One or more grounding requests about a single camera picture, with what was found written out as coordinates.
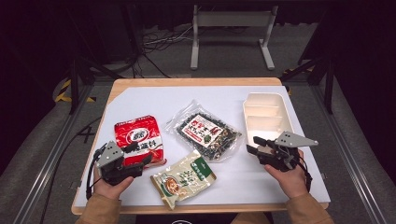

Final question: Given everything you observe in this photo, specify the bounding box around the cream divided plastic box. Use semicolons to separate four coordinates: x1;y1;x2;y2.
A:
242;91;295;151

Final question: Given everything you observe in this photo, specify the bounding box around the beige green seasoning packet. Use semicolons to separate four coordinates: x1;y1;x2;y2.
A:
149;148;218;211

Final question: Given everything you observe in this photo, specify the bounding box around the yellow black hazard tape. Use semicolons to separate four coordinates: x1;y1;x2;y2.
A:
54;78;97;104
282;65;313;76

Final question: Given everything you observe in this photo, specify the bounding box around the clear dried seaweed packet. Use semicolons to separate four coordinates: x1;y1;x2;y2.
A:
163;99;245;164

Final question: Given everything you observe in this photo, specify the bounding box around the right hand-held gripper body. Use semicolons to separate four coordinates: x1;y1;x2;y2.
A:
257;131;319;173

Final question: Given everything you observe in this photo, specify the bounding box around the white table sheet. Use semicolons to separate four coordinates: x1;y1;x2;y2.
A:
74;85;332;208

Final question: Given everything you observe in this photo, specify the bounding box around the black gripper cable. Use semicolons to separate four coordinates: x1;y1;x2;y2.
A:
297;155;314;192
85;147;106;201

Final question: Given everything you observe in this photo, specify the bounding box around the black metal stand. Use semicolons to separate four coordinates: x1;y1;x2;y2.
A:
68;55;124;116
280;55;336;116

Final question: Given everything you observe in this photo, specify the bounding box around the black floor cable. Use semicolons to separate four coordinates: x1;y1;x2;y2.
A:
38;116;103;224

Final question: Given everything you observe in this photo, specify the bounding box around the person's right hand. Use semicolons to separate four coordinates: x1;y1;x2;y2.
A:
264;150;309;200

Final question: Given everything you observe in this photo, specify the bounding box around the white metal stand frame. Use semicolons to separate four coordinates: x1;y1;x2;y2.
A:
190;4;279;71

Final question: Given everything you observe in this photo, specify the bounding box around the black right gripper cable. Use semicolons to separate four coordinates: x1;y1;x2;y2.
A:
297;155;314;192

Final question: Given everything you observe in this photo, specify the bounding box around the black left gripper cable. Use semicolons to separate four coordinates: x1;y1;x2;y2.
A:
85;147;106;201

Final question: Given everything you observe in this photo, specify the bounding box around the red seasoning packet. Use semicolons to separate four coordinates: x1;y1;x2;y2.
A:
113;115;167;169

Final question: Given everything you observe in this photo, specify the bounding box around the bundle of floor cables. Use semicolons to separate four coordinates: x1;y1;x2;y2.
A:
132;24;195;79

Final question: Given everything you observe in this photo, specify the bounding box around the person's left hand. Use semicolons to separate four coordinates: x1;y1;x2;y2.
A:
92;167;135;201

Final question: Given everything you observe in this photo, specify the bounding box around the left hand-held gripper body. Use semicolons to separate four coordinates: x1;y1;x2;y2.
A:
95;141;145;187

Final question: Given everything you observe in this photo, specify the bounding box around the aluminium floor rail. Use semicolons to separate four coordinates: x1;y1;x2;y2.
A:
311;83;389;224
12;83;94;224

